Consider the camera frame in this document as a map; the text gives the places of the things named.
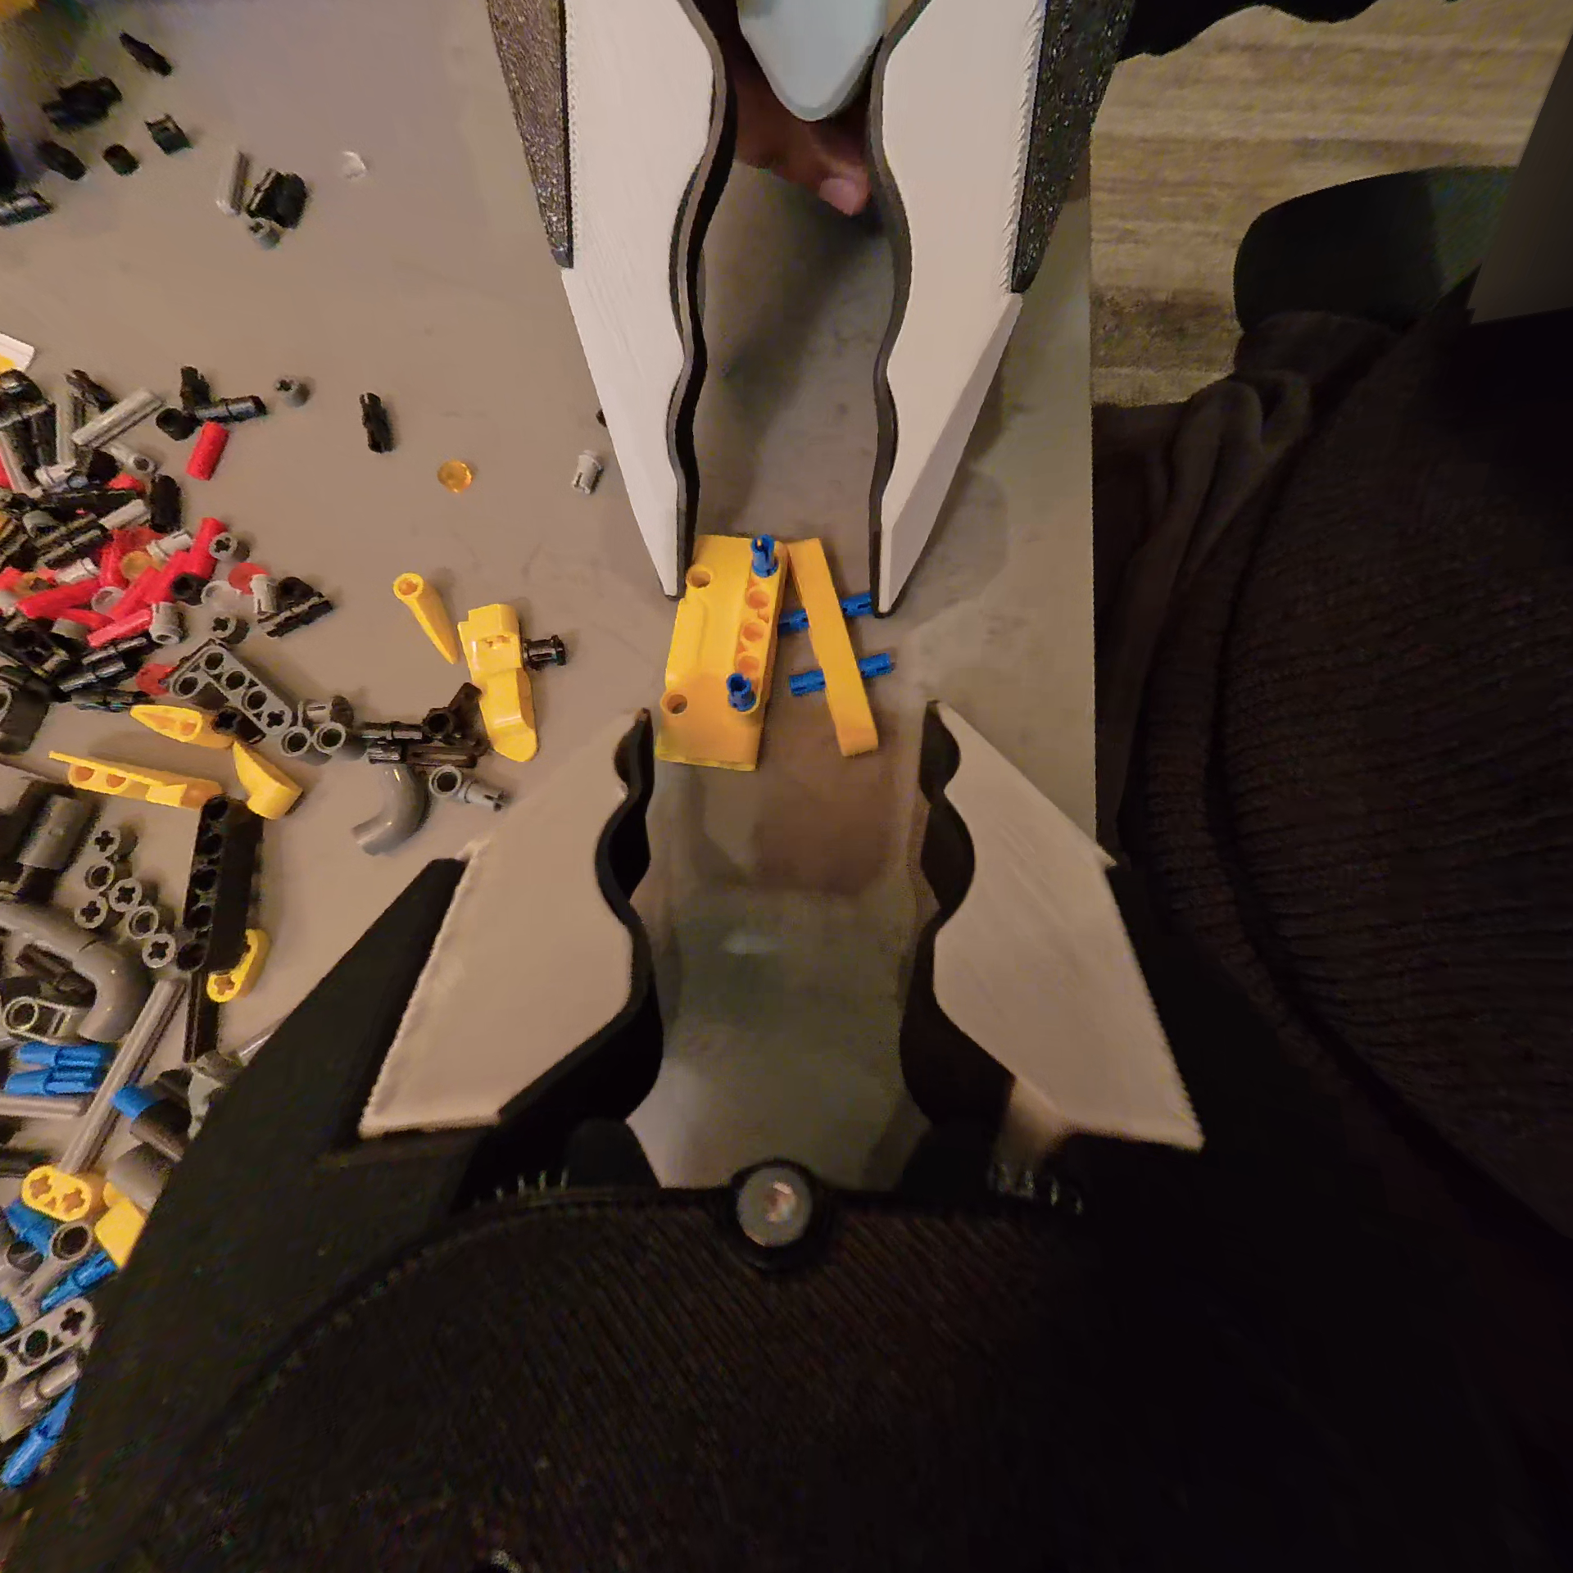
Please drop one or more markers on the yellow curved toy panel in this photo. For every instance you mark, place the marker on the yellow curved toy panel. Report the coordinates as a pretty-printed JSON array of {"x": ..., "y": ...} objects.
[{"x": 502, "y": 699}]

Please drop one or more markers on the person's dark fleece garment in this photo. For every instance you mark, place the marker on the person's dark fleece garment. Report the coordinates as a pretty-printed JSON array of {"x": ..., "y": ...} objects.
[{"x": 1180, "y": 552}]

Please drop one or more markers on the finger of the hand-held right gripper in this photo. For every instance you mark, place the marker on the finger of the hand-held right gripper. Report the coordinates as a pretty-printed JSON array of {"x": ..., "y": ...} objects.
[
  {"x": 627, "y": 245},
  {"x": 959, "y": 245}
]

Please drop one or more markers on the yellow curved toy wedge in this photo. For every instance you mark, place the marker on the yellow curved toy wedge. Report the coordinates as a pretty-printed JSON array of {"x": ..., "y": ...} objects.
[{"x": 268, "y": 786}]

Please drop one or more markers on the small yellow toy connector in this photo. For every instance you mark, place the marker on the small yellow toy connector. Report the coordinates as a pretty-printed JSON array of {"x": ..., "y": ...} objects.
[{"x": 240, "y": 968}]

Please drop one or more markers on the yellow thin toy beam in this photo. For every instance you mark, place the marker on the yellow thin toy beam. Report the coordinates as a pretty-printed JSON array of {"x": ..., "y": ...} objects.
[{"x": 135, "y": 779}]

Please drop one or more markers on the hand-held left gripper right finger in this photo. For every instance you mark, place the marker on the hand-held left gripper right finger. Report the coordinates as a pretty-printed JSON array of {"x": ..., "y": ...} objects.
[{"x": 1044, "y": 983}]

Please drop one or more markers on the grey long toy axle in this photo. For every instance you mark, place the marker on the grey long toy axle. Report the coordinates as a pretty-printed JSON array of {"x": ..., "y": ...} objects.
[{"x": 130, "y": 1056}]

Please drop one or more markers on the small grey toy bush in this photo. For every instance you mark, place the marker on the small grey toy bush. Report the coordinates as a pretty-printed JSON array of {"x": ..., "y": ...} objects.
[{"x": 292, "y": 391}]

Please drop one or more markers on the black chair armrest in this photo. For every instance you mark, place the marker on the black chair armrest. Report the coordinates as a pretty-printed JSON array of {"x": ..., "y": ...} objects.
[{"x": 1352, "y": 245}]

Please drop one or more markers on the yellow toy tooth piece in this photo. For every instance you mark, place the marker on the yellow toy tooth piece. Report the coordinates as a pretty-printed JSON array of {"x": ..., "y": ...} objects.
[{"x": 184, "y": 724}]

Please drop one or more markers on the large grey elbow pipe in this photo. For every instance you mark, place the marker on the large grey elbow pipe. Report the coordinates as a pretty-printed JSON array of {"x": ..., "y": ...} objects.
[{"x": 106, "y": 970}]

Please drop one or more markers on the grey double toy connector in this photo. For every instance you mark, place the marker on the grey double toy connector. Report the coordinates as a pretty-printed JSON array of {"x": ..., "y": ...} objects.
[{"x": 317, "y": 730}]

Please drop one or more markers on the yellow toy panel block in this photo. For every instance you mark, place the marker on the yellow toy panel block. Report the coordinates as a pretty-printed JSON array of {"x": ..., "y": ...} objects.
[{"x": 700, "y": 663}]

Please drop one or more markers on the white instruction leaflet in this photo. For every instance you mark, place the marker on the white instruction leaflet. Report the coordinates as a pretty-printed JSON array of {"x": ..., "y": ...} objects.
[{"x": 12, "y": 353}]

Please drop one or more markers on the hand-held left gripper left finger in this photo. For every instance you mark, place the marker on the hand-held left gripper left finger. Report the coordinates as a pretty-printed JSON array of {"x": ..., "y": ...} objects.
[{"x": 517, "y": 983}]

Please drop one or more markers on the light grey toy pin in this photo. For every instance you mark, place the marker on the light grey toy pin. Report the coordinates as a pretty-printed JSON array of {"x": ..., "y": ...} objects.
[{"x": 589, "y": 470}]

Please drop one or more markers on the black double pin connector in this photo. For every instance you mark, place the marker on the black double pin connector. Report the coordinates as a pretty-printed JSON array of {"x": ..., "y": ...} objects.
[{"x": 302, "y": 604}]

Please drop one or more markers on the person's right hand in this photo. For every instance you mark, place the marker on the person's right hand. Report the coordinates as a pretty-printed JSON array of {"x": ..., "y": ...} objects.
[{"x": 812, "y": 165}]

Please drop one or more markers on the blue toy pin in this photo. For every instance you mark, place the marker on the blue toy pin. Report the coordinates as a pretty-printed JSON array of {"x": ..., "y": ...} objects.
[
  {"x": 741, "y": 691},
  {"x": 876, "y": 666},
  {"x": 764, "y": 555},
  {"x": 858, "y": 601}
]

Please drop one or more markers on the yellow toy cone piece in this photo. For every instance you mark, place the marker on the yellow toy cone piece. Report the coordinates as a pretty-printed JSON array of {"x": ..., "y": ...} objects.
[{"x": 430, "y": 614}]

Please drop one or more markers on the black toy connector cluster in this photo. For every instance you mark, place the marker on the black toy connector cluster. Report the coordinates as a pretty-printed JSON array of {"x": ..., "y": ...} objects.
[{"x": 430, "y": 737}]

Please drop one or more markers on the black toy pin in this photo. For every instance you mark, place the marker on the black toy pin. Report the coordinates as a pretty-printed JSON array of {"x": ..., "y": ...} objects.
[
  {"x": 376, "y": 421},
  {"x": 548, "y": 650}
]

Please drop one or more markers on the pile of assorted toy parts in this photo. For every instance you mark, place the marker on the pile of assorted toy parts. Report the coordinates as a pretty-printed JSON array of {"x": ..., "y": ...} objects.
[{"x": 74, "y": 576}]

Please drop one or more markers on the red toy pin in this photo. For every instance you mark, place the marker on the red toy pin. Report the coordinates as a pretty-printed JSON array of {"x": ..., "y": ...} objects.
[{"x": 209, "y": 448}]

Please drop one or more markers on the black long toy beam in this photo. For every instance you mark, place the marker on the black long toy beam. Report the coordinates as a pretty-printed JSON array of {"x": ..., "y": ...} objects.
[{"x": 222, "y": 884}]

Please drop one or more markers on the white upright panel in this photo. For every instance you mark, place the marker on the white upright panel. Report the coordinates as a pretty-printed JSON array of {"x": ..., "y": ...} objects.
[{"x": 1531, "y": 158}]

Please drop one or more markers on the person's dark ribbed sweater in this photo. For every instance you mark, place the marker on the person's dark ribbed sweater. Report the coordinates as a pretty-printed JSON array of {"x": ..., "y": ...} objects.
[{"x": 1413, "y": 737}]

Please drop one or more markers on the orange transparent round stud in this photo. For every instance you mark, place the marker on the orange transparent round stud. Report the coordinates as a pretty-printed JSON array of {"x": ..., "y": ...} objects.
[{"x": 456, "y": 476}]

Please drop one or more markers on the black toy cross connector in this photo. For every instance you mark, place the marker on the black toy cross connector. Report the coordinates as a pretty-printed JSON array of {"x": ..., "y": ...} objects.
[{"x": 228, "y": 408}]

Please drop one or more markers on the dark grey angled liftarm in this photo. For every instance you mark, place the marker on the dark grey angled liftarm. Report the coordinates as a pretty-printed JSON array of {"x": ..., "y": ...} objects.
[{"x": 233, "y": 678}]

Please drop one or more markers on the small grey curved pipe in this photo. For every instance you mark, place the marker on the small grey curved pipe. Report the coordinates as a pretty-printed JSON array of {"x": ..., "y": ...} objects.
[{"x": 394, "y": 820}]

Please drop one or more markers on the group of scattered black connectors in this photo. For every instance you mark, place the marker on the group of scattered black connectors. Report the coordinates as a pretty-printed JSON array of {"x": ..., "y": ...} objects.
[{"x": 278, "y": 196}]

